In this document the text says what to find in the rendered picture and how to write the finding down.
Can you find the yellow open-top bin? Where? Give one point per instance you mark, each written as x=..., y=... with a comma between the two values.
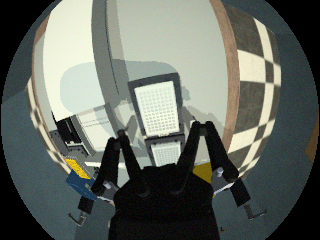
x=204, y=171

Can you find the blue bin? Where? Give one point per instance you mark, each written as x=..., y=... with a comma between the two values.
x=81, y=185

